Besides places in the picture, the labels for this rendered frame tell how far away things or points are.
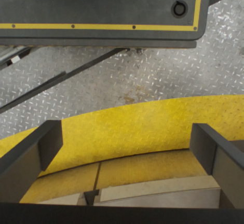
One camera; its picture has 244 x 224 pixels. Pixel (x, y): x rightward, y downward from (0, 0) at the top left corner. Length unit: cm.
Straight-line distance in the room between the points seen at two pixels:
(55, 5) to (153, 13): 25
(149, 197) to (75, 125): 48
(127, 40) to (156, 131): 54
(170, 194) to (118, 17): 59
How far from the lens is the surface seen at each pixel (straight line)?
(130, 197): 69
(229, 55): 93
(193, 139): 17
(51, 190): 96
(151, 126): 88
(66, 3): 52
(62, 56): 85
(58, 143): 16
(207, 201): 76
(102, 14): 50
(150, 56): 81
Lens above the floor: 80
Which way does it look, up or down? 75 degrees down
